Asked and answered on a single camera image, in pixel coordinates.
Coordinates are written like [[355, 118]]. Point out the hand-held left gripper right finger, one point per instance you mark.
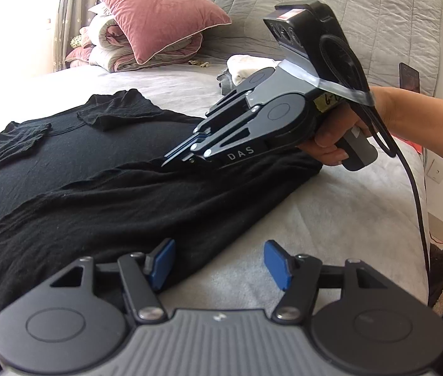
[[278, 264]]

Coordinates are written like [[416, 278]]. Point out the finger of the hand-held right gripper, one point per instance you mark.
[[241, 156], [225, 105]]

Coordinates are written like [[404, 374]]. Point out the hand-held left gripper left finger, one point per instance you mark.
[[162, 260]]

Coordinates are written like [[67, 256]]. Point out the black shirt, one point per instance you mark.
[[88, 188]]

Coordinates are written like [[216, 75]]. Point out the person's right forearm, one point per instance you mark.
[[429, 125]]

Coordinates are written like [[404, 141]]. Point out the person's right hand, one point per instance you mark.
[[335, 125]]

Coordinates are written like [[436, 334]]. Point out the folded grey sweater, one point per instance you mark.
[[225, 82]]

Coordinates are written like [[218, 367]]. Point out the folded white garment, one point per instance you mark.
[[245, 66]]

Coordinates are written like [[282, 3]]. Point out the small beige scraps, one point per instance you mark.
[[200, 63]]

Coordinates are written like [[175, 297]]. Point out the grey quilted headboard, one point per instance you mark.
[[394, 19]]

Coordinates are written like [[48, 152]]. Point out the dark phone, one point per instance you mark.
[[409, 78]]

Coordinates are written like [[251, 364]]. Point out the large pink pillow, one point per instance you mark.
[[155, 11]]

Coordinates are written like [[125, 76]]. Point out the folded grey pink quilt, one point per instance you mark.
[[108, 47]]

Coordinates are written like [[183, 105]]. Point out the small pink pillow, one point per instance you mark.
[[77, 53]]

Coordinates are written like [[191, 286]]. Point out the small yellow green plush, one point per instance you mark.
[[76, 40]]

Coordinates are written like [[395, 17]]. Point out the red booklet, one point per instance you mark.
[[419, 147]]

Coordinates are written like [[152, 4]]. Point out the grey star curtain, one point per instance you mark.
[[68, 4]]

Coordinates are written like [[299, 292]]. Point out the white wall socket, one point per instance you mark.
[[437, 170]]

